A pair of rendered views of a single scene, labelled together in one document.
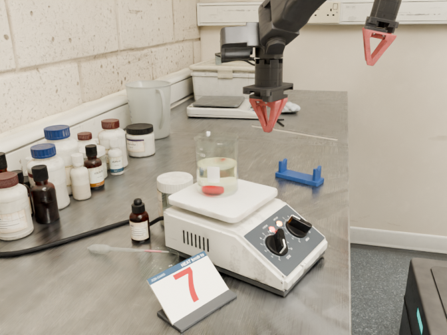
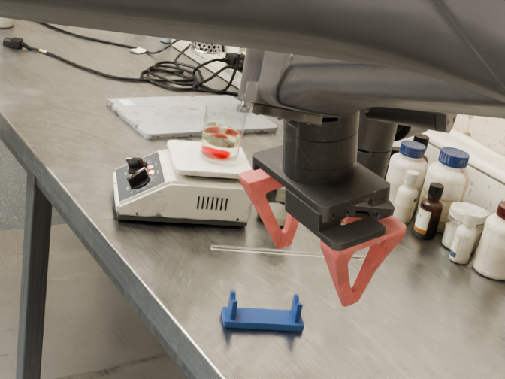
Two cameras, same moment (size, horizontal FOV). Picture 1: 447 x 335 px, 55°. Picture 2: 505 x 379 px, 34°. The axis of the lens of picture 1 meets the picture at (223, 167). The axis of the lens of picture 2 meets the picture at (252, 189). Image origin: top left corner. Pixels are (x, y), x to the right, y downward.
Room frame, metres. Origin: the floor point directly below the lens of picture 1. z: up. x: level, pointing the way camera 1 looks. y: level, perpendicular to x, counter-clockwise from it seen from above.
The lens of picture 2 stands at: (1.36, -0.86, 1.30)
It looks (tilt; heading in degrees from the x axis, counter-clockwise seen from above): 23 degrees down; 129
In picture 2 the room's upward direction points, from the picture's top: 10 degrees clockwise
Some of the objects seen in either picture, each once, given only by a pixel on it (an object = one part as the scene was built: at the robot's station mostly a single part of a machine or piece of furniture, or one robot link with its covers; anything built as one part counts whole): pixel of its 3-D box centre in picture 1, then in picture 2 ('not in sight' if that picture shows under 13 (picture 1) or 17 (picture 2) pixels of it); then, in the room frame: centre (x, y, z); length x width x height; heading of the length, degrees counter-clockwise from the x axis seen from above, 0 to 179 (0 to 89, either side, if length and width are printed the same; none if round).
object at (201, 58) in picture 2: not in sight; (216, 59); (0.00, 0.59, 0.77); 0.40 x 0.06 x 0.04; 165
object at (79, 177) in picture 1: (79, 176); (406, 196); (0.77, 0.27, 0.79); 0.03 x 0.03 x 0.09
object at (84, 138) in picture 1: (86, 151); not in sight; (0.92, 0.31, 0.79); 0.05 x 0.05 x 0.09
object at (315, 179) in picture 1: (299, 171); (264, 310); (0.85, -0.16, 0.77); 0.10 x 0.03 x 0.04; 52
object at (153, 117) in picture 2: not in sight; (192, 114); (0.25, 0.28, 0.76); 0.30 x 0.20 x 0.01; 75
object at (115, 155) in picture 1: (115, 156); (464, 236); (0.90, 0.24, 0.79); 0.03 x 0.03 x 0.08
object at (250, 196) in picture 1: (223, 195); (209, 159); (0.57, 0.00, 0.83); 0.12 x 0.12 x 0.01; 54
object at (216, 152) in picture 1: (215, 165); (224, 134); (0.58, 0.01, 0.88); 0.07 x 0.06 x 0.08; 32
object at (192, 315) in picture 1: (193, 288); not in sight; (0.44, 0.04, 0.77); 0.09 x 0.06 x 0.04; 135
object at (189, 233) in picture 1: (238, 227); (188, 183); (0.56, -0.02, 0.79); 0.22 x 0.13 x 0.08; 54
